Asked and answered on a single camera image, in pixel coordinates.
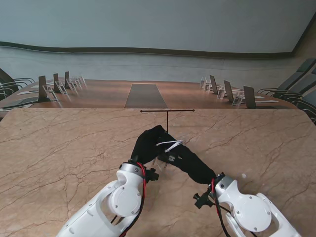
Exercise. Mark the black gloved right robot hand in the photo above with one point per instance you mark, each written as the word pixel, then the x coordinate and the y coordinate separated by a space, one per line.
pixel 195 168

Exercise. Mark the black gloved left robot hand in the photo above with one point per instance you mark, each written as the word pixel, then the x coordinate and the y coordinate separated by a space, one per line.
pixel 145 148

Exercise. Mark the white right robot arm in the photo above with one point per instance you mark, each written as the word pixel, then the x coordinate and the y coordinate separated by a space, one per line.
pixel 247 212

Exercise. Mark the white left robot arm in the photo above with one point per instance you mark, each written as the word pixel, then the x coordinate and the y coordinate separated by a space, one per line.
pixel 111 205

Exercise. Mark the black T-bar rack marble base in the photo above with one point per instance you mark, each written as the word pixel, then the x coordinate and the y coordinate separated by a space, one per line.
pixel 167 121

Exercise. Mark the printed conference room backdrop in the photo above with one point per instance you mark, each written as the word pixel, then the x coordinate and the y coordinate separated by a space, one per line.
pixel 158 37

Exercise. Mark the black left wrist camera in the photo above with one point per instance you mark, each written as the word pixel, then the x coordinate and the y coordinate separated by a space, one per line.
pixel 151 175

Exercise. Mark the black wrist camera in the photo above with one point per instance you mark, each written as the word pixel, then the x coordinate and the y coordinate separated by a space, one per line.
pixel 202 200
pixel 151 175

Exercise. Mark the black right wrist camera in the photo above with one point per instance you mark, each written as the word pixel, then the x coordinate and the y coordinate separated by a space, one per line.
pixel 202 200

